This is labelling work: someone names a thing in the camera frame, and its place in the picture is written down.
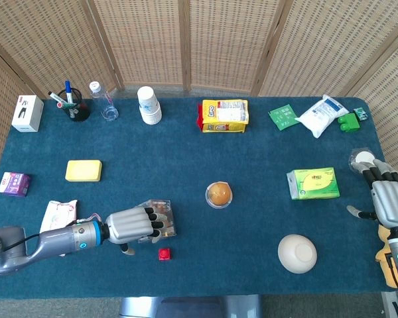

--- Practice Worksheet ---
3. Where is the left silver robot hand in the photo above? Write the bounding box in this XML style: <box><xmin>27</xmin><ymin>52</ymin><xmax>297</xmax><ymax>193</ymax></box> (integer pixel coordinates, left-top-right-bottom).
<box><xmin>105</xmin><ymin>207</ymin><xmax>165</xmax><ymax>256</ymax></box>

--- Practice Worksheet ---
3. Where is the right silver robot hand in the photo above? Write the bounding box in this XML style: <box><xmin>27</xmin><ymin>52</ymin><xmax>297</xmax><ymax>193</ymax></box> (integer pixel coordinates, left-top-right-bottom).
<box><xmin>347</xmin><ymin>158</ymin><xmax>398</xmax><ymax>229</ymax></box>

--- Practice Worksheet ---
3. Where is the clear box of brown capsules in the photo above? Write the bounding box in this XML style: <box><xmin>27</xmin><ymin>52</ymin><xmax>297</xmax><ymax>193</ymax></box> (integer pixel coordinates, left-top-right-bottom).
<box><xmin>137</xmin><ymin>198</ymin><xmax>178</xmax><ymax>244</ymax></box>

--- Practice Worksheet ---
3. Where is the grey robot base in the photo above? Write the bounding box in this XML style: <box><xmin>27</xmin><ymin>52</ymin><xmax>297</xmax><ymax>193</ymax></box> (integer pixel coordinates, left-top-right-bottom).
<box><xmin>119</xmin><ymin>294</ymin><xmax>263</xmax><ymax>318</ymax></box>

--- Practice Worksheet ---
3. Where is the white cardboard box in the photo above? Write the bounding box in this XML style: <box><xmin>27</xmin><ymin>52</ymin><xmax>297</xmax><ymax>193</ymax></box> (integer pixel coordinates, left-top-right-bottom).
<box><xmin>11</xmin><ymin>95</ymin><xmax>44</xmax><ymax>133</ymax></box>

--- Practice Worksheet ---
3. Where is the orange plush toy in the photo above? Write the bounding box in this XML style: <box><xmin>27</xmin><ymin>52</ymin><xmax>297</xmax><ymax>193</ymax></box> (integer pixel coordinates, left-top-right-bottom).
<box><xmin>375</xmin><ymin>225</ymin><xmax>398</xmax><ymax>289</ymax></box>

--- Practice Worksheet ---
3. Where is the clear plastic cup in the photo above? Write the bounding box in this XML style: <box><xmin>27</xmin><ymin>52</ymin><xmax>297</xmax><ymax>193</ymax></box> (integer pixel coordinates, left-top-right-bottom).
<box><xmin>348</xmin><ymin>147</ymin><xmax>378</xmax><ymax>173</ymax></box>

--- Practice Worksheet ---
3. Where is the blue felt table cover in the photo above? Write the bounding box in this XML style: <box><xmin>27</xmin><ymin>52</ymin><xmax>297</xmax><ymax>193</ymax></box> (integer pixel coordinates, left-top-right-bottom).
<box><xmin>0</xmin><ymin>95</ymin><xmax>398</xmax><ymax>301</ymax></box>

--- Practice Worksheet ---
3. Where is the yellow sponge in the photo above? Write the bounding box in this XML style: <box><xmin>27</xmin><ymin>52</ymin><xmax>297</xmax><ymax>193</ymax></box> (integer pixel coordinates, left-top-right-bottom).
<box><xmin>65</xmin><ymin>160</ymin><xmax>103</xmax><ymax>183</ymax></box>

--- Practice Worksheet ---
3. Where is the pink wet wipes pack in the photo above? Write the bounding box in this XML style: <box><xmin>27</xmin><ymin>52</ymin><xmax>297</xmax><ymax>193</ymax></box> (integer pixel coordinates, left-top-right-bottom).
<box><xmin>39</xmin><ymin>199</ymin><xmax>78</xmax><ymax>235</ymax></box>

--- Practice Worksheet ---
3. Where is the green tissue pack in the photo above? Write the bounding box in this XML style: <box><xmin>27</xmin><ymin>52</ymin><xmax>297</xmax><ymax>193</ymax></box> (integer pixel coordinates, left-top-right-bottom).
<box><xmin>286</xmin><ymin>167</ymin><xmax>341</xmax><ymax>201</ymax></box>

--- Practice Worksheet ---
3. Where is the green toy brick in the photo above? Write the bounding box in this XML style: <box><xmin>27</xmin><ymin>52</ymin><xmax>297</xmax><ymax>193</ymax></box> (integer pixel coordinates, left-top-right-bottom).
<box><xmin>337</xmin><ymin>112</ymin><xmax>361</xmax><ymax>133</ymax></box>

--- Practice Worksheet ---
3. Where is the orange bun in clear dome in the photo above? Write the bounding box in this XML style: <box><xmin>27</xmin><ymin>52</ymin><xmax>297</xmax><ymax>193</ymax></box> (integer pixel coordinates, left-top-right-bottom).
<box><xmin>204</xmin><ymin>181</ymin><xmax>233</xmax><ymax>209</ymax></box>

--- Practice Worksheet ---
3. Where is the beige upturned bowl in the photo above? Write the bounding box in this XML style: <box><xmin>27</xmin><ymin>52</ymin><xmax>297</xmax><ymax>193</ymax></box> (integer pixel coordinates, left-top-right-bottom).
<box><xmin>277</xmin><ymin>234</ymin><xmax>318</xmax><ymax>274</ymax></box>

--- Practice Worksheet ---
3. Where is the white plastic packet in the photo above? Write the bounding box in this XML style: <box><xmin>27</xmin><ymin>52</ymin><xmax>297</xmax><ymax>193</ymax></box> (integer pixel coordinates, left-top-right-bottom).
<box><xmin>295</xmin><ymin>94</ymin><xmax>350</xmax><ymax>139</ymax></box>

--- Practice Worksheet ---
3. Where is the stack of white paper cups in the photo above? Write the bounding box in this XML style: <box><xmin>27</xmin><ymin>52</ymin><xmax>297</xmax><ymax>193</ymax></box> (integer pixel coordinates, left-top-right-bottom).
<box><xmin>137</xmin><ymin>85</ymin><xmax>163</xmax><ymax>125</ymax></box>

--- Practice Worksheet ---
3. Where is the purple pad pack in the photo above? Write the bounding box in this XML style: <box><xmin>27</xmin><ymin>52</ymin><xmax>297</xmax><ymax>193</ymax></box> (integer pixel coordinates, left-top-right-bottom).
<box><xmin>0</xmin><ymin>172</ymin><xmax>32</xmax><ymax>198</ymax></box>

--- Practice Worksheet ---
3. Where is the black mesh pen holder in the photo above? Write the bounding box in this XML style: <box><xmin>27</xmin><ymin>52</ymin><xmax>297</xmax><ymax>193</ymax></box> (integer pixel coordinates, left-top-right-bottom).
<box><xmin>58</xmin><ymin>88</ymin><xmax>91</xmax><ymax>123</ymax></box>

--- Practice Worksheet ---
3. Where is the clear plastic water bottle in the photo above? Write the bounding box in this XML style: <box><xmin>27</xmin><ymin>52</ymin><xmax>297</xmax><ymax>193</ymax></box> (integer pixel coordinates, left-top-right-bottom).
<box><xmin>88</xmin><ymin>81</ymin><xmax>119</xmax><ymax>122</ymax></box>

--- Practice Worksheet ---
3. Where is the flat green sachet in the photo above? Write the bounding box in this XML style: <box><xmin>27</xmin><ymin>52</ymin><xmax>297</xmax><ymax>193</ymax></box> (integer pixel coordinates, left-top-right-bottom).
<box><xmin>268</xmin><ymin>103</ymin><xmax>299</xmax><ymax>132</ymax></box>

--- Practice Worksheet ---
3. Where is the yellow Lipo snack package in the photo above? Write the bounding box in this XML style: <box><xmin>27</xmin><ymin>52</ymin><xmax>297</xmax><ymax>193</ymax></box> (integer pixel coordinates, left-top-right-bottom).
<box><xmin>196</xmin><ymin>99</ymin><xmax>249</xmax><ymax>133</ymax></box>

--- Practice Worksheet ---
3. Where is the white marker with red band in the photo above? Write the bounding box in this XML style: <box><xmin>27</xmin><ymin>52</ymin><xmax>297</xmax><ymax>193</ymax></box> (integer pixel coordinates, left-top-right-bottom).
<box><xmin>48</xmin><ymin>91</ymin><xmax>69</xmax><ymax>109</ymax></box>

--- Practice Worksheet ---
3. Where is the blue marker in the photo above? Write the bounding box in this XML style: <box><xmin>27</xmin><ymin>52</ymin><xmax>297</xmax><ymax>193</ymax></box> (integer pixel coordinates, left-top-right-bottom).
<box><xmin>64</xmin><ymin>80</ymin><xmax>76</xmax><ymax>119</ymax></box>

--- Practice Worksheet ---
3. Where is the wicker folding screen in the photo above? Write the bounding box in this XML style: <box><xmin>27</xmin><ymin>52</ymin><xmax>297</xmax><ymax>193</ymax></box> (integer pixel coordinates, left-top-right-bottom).
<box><xmin>0</xmin><ymin>0</ymin><xmax>398</xmax><ymax>219</ymax></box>

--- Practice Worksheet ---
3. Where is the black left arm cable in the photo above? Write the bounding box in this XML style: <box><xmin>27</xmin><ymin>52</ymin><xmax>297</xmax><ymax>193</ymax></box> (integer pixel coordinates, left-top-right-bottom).
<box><xmin>3</xmin><ymin>233</ymin><xmax>41</xmax><ymax>253</ymax></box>

